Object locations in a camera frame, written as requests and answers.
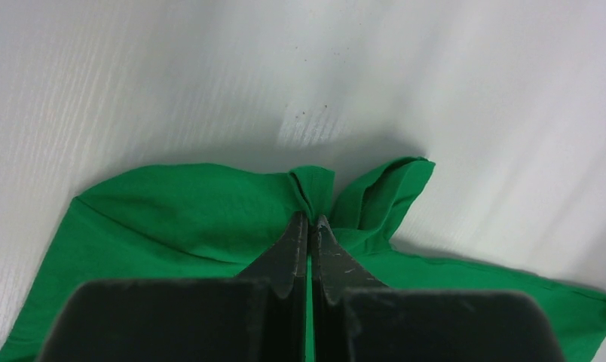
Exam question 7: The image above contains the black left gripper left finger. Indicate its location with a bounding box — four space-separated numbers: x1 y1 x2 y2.
38 212 308 361

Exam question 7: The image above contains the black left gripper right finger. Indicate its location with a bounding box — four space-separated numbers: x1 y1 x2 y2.
310 216 564 361

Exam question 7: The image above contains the green t-shirt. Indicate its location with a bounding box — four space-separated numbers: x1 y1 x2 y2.
0 157 606 361

